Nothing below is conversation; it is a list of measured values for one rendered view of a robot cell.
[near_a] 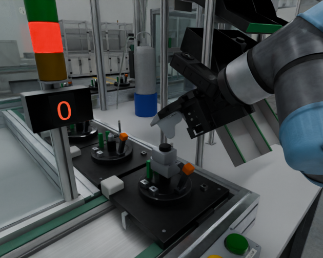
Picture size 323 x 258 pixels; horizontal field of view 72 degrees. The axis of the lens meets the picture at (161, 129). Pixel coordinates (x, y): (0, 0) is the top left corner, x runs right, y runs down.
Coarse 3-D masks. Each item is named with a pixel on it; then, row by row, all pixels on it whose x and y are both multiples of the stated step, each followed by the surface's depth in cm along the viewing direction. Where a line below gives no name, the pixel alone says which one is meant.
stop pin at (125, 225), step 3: (123, 213) 50; (126, 213) 50; (123, 216) 50; (126, 216) 50; (123, 219) 50; (126, 219) 50; (123, 222) 50; (126, 222) 50; (123, 225) 51; (126, 225) 50; (129, 225) 51; (126, 228) 51
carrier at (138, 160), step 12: (108, 132) 76; (120, 132) 78; (96, 144) 83; (108, 144) 72; (132, 144) 83; (72, 156) 73; (84, 156) 74; (96, 156) 70; (108, 156) 70; (120, 156) 70; (132, 156) 74; (144, 156) 74; (84, 168) 67; (96, 168) 67; (108, 168) 67; (120, 168) 67; (132, 168) 67; (96, 180) 61
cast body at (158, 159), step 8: (160, 144) 54; (168, 144) 54; (152, 152) 54; (160, 152) 52; (168, 152) 52; (176, 152) 54; (152, 160) 55; (160, 160) 52; (168, 160) 53; (176, 160) 55; (152, 168) 56; (160, 168) 53; (168, 168) 51; (176, 168) 54; (168, 176) 52
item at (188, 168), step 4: (180, 164) 51; (184, 164) 51; (188, 164) 49; (180, 168) 50; (184, 168) 49; (188, 168) 48; (192, 168) 49; (184, 172) 49; (188, 172) 48; (192, 172) 49; (184, 176) 50; (188, 176) 51; (180, 180) 51; (184, 180) 50; (180, 184) 52; (184, 184) 52; (180, 188) 52
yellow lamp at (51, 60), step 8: (40, 56) 39; (48, 56) 39; (56, 56) 40; (40, 64) 40; (48, 64) 40; (56, 64) 40; (64, 64) 42; (40, 72) 40; (48, 72) 40; (56, 72) 41; (64, 72) 42; (48, 80) 41; (56, 80) 41
